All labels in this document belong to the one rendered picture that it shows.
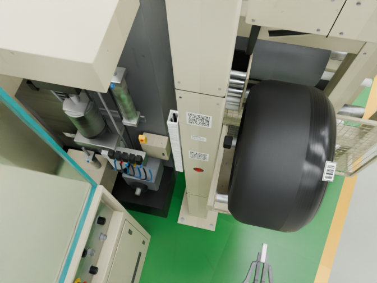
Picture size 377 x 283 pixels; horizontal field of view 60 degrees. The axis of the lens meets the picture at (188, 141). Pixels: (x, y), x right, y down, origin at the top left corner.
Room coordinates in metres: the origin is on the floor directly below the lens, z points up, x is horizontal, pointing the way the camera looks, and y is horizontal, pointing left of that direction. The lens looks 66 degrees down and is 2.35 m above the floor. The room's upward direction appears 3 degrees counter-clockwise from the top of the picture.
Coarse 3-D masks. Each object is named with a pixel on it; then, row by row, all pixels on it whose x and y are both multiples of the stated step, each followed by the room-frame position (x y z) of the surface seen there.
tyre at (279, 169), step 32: (256, 96) 0.57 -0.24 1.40; (288, 96) 0.55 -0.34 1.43; (320, 96) 0.55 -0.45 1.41; (256, 128) 0.44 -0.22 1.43; (288, 128) 0.42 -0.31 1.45; (320, 128) 0.42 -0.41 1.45; (256, 160) 0.34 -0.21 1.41; (288, 160) 0.33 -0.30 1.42; (320, 160) 0.32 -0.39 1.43; (256, 192) 0.25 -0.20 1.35; (288, 192) 0.24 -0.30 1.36; (320, 192) 0.24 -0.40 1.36; (256, 224) 0.18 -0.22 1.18; (288, 224) 0.17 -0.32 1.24
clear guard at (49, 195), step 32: (0, 96) 0.33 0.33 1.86; (0, 128) 0.28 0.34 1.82; (32, 128) 0.32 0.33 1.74; (0, 160) 0.23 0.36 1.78; (32, 160) 0.27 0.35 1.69; (64, 160) 0.32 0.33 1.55; (0, 192) 0.18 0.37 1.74; (32, 192) 0.21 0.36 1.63; (64, 192) 0.25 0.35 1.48; (0, 224) 0.13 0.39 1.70; (32, 224) 0.15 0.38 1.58; (64, 224) 0.18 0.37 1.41; (0, 256) 0.08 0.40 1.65; (32, 256) 0.09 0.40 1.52; (64, 256) 0.10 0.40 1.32
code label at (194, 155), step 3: (189, 150) 0.45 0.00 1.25; (189, 153) 0.45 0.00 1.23; (192, 153) 0.44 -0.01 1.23; (195, 153) 0.44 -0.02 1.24; (198, 153) 0.44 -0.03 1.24; (201, 153) 0.43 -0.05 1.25; (204, 153) 0.43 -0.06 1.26; (189, 156) 0.45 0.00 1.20; (192, 156) 0.44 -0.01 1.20; (195, 156) 0.44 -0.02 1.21; (198, 156) 0.44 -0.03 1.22; (201, 156) 0.43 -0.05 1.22; (204, 156) 0.43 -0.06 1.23; (207, 156) 0.43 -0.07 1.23; (201, 159) 0.43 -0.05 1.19; (204, 159) 0.43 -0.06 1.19; (207, 159) 0.43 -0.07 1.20
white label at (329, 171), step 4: (328, 164) 0.31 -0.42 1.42; (332, 164) 0.31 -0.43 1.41; (336, 164) 0.31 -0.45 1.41; (324, 168) 0.30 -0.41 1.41; (328, 168) 0.30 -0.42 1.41; (332, 168) 0.30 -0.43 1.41; (324, 172) 0.29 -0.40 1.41; (328, 172) 0.29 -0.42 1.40; (332, 172) 0.29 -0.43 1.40; (324, 176) 0.28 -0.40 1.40; (328, 176) 0.28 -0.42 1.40; (332, 176) 0.28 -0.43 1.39; (324, 180) 0.27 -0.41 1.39; (328, 180) 0.27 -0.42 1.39; (332, 180) 0.27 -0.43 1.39
